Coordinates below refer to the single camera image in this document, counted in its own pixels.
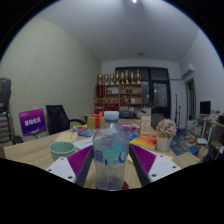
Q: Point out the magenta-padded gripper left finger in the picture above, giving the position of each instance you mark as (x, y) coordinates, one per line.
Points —
(61, 168)

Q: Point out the orange and yellow book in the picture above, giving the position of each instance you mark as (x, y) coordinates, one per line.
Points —
(144, 140)

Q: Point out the purple sign board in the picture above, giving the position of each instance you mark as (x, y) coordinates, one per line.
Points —
(32, 122)

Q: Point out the black tripod stand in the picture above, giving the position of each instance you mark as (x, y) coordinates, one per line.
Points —
(176, 113)

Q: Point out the pale green cup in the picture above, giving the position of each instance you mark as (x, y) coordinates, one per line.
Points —
(61, 151)

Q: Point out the low wooden stool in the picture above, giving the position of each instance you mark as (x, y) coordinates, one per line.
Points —
(186, 159)

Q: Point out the white wall air conditioner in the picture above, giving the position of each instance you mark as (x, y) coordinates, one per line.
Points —
(187, 70)

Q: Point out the black computer monitor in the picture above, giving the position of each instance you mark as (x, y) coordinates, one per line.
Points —
(205, 107)

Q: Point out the white booklet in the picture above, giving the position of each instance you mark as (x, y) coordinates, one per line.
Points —
(83, 143)

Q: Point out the pink flowers in white pot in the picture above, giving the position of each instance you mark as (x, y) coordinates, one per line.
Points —
(165, 131)

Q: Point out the orange standing card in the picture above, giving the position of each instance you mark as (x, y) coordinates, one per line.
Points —
(145, 125)

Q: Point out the black mesh office chair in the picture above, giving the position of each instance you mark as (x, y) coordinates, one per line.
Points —
(56, 118)

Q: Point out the clear plastic water bottle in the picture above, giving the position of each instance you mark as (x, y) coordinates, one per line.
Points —
(110, 156)

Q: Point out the grey-green armchair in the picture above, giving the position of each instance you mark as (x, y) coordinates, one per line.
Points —
(158, 118)

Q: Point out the pile of books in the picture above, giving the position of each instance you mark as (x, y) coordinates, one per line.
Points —
(192, 133)

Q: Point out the yellow gift box red ribbon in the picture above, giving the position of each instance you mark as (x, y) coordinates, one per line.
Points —
(95, 121)

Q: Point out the blue book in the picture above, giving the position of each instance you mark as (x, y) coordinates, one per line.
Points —
(83, 131)

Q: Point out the dark glass door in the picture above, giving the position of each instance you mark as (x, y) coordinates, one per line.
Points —
(159, 93)

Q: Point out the wooden shelf unit with trophies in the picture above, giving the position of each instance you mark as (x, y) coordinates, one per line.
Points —
(118, 96)

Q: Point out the long ceiling light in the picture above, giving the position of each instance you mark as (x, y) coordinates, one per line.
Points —
(134, 1)

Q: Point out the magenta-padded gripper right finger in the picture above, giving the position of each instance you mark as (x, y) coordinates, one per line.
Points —
(163, 167)

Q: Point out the flat round red coaster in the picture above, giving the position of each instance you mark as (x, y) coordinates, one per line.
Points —
(125, 185)

